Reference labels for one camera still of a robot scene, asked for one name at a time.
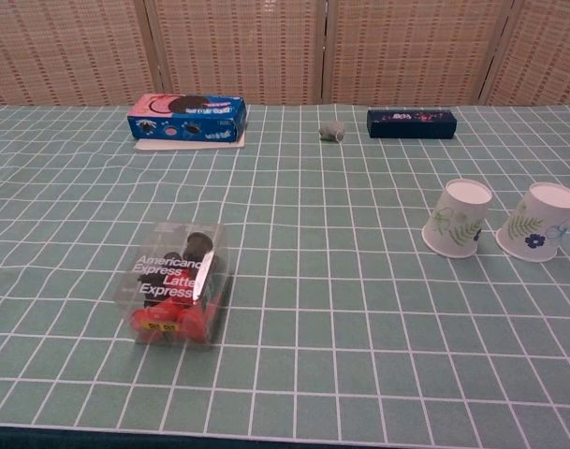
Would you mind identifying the clear plastic coffee capsule box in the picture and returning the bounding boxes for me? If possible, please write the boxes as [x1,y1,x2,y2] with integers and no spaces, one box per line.
[113,221,230,347]

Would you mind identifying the green white grid tablecloth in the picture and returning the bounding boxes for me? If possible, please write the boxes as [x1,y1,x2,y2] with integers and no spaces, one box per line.
[0,103,570,434]

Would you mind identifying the small grey crumpled wrapper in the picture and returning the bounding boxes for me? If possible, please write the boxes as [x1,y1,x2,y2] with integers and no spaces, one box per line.
[318,120,346,142]

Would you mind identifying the white paper sheet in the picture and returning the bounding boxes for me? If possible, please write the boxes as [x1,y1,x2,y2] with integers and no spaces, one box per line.
[134,134,246,152]

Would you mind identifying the red coffee capsule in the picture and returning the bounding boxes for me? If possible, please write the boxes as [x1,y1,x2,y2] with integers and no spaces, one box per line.
[178,307,210,341]
[129,306,165,342]

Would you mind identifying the blue cookie box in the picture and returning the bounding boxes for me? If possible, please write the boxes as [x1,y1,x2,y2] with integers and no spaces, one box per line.
[126,93,248,142]

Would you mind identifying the white paper cup green leaves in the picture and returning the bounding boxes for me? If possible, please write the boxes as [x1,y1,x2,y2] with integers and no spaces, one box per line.
[421,178,493,259]

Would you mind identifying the bamboo folding screen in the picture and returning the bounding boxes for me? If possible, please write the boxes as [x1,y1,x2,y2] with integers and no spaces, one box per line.
[0,0,570,112]

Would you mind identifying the dark navy long box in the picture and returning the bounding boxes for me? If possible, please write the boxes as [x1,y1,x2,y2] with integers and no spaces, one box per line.
[366,108,458,140]

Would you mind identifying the black coffee capsule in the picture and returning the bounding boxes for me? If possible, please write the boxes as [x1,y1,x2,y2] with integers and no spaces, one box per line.
[184,231,215,264]

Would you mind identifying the white paper cup blue flower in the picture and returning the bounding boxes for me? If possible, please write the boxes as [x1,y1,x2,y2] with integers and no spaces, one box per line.
[494,181,570,264]

